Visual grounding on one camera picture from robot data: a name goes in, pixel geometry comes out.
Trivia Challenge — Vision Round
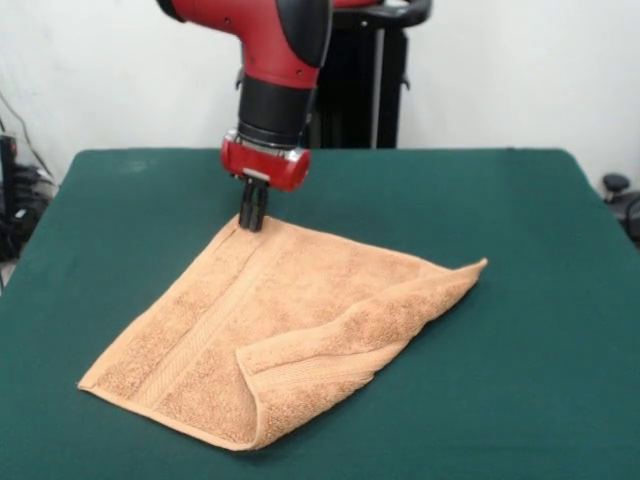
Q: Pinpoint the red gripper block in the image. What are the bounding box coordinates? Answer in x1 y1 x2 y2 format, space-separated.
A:
219 129 312 234

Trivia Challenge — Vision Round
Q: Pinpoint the tan terry towel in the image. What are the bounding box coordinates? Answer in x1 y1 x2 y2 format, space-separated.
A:
75 213 489 452

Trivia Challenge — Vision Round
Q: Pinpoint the black box device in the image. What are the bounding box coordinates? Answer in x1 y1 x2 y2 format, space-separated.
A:
0 133 21 221

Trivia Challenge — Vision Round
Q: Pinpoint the dark green table cloth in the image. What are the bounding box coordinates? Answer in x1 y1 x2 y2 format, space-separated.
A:
0 147 640 480

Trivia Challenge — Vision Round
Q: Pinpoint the black chair base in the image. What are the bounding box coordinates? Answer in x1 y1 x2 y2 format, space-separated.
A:
601 172 640 251

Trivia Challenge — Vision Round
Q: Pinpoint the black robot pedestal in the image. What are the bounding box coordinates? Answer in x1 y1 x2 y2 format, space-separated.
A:
234 0 434 150

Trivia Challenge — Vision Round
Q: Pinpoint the black cable bundle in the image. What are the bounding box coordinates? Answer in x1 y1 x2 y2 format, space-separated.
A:
0 164 55 261

